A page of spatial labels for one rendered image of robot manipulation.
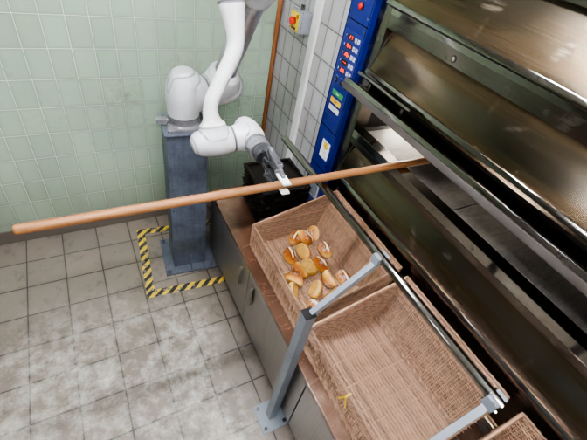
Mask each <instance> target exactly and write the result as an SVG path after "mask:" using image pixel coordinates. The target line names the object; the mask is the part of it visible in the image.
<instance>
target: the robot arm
mask: <svg viewBox="0 0 587 440"><path fill-rule="evenodd" d="M275 1H276V0H217V4H218V9H219V12H220V15H221V18H222V20H223V24H224V28H225V32H226V39H225V41H224V45H223V48H222V50H221V52H220V55H219V58H218V60H217V61H214V62H212V63H211V65H210V66H209V68H208V69H207V70H206V71H205V72H204V74H200V75H199V74H198V72H197V71H196V70H194V69H193V68H190V67H188V66H184V65H181V66H177V67H175V68H173V69H172V70H171V71H170V72H169V75H168V77H167V81H166V86H165V99H166V107H167V113H163V114H162V117H158V118H155V120H156V124H161V125H167V128H168V129H167V132H168V134H175V133H190V132H194V133H193V134H192V136H191V137H190V145H191V147H192V149H193V151H194V153H195V154H197V155H201V156H206V157H210V156H219V155H226V154H229V153H231V152H234V151H247V152H248V153H249V154H250V156H251V158H253V159H254V160H255V161H256V162H257V163H258V164H260V165H262V167H263V169H264V170H265V173H264V174H263V176H264V177H265V178H266V179H267V181H269V182H277V181H280V182H281V183H282V185H283V186H284V187H286V186H291V185H292V183H290V182H289V180H288V179H287V177H286V175H285V173H284V172H283V168H282V167H283V163H282V162H281V160H280V158H279V157H278V155H277V154H276V152H275V150H274V147H272V148H271V145H270V143H269V142H268V140H267V139H266V137H265V135H264V132H263V130H262V129H261V127H260V126H259V125H258V124H257V123H256V122H255V121H254V120H253V119H251V118H249V117H245V116H244V117H240V118H238V119H237V120H236V122H235V123H234V125H232V126H229V127H227V126H226V124H225V122H224V121H223V120H221V119H220V117H219V115H218V106H221V105H224V104H228V103H231V102H233V101H234V100H236V99H237V98H239V97H240V95H241V94H242V92H243V89H244V83H243V80H242V78H241V76H240V75H239V72H238V69H239V66H240V64H241V62H242V59H243V57H244V56H245V52H246V50H247V48H248V45H249V44H250V42H251V40H252V36H253V34H254V32H255V30H256V28H257V26H258V23H259V20H260V18H261V16H262V14H263V12H264V11H265V10H267V9H269V8H270V7H271V5H272V4H273V3H274V2H275ZM202 110H203V121H202V122H201V120H200V115H199V113H200V112H201V111H202ZM278 163H279V164H278ZM276 173H278V174H276Z"/></svg>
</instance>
